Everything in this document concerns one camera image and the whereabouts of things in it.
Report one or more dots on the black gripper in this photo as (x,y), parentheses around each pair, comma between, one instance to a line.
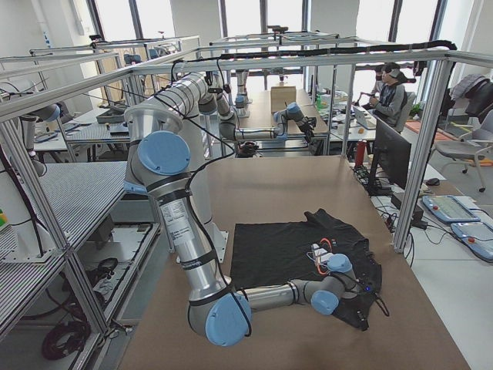
(309,127)
(360,298)

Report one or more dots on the black printed t-shirt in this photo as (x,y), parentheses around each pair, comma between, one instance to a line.
(275,253)

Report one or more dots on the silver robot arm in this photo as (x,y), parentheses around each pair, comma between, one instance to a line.
(348,277)
(278,114)

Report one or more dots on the cardboard box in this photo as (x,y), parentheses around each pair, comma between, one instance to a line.
(281,97)

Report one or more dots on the red water bottle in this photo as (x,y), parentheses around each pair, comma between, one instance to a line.
(360,153)

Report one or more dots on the seated person grey jacket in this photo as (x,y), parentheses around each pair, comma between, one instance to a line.
(392,97)

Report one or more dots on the black computer monitor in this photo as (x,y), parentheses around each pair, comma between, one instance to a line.
(392,154)

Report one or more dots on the blue teach pendant far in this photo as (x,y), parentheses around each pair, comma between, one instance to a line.
(448,209)

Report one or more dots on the blue teach pendant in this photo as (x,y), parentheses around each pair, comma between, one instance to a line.
(477,236)
(448,209)

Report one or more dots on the blue teach pendant near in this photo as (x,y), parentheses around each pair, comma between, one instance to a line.
(477,236)

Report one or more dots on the grey office chair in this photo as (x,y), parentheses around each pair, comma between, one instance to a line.
(474,149)

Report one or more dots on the aluminium cage frame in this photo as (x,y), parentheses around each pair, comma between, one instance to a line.
(170,109)

